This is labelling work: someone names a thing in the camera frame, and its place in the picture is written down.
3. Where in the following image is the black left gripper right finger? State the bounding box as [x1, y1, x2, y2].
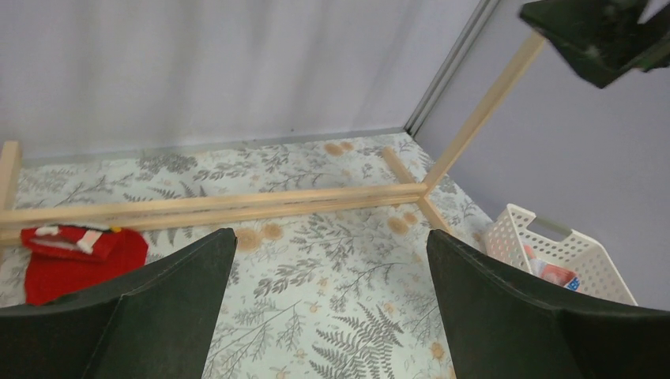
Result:
[427, 230, 669, 378]

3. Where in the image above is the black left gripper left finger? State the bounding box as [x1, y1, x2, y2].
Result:
[1, 228, 237, 378]

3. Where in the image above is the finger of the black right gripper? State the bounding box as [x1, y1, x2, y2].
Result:
[519, 0, 669, 89]

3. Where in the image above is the white perforated plastic basket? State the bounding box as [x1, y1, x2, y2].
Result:
[484, 204, 638, 306]

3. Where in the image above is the red sock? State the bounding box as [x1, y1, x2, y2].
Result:
[20, 223, 149, 306]

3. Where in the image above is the pink blue lettered sock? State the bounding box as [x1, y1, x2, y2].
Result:
[523, 245, 581, 291]

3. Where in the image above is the floral patterned table mat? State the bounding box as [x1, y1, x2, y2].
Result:
[1, 134, 491, 378]

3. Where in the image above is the wooden drying rack stand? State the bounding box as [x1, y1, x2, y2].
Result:
[1, 32, 544, 246]

